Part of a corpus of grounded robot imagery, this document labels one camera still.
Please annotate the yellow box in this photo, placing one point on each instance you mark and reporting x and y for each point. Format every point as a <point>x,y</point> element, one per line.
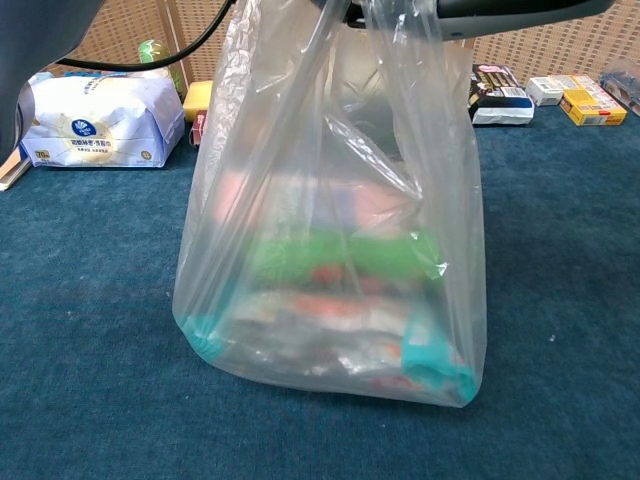
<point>592,107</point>

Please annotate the white blue tissue pack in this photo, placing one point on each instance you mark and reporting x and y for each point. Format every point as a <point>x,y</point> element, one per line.
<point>100,125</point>

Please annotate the green box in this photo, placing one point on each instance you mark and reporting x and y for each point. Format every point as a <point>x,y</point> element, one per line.
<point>380,255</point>

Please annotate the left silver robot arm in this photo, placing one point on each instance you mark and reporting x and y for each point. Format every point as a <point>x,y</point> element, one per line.
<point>30,40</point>

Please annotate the teal edged snack pack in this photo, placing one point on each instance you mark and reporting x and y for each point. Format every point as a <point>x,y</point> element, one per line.
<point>425,355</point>

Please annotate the black sanitary pad pack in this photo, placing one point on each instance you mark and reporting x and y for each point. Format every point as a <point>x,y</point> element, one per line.
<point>500,87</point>

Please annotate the pink tissue packet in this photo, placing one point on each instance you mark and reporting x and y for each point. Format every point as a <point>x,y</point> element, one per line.
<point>245,197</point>

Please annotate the teal carpet table cover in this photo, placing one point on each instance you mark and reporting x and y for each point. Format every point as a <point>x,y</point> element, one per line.
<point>75,325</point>

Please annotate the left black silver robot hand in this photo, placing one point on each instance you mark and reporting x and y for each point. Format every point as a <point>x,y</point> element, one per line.
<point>332,4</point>

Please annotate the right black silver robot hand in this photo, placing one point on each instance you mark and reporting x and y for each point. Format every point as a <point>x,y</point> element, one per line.
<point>500,15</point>

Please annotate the brown spiral notebook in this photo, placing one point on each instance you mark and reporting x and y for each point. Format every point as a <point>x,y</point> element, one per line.
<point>12,172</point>

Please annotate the brown panda biscuit box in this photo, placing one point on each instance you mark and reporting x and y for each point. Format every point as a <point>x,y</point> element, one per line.
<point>198,130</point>

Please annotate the green plastic bottle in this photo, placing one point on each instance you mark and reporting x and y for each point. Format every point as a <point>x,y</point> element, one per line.
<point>155,50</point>

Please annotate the transparent plastic shopping bag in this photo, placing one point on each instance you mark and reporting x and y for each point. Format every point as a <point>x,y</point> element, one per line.
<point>250,175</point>

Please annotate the yellow sponge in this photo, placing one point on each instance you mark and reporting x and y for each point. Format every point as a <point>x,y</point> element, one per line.
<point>197,102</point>

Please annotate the wooden rattan folding screen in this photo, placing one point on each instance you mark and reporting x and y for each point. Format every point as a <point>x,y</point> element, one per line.
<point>550,55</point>

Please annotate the small white box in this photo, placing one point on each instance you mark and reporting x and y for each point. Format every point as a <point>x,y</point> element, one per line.
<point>542,92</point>

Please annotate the purple pink tissue packets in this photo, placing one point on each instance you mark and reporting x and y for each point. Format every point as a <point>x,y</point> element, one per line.
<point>370,202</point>

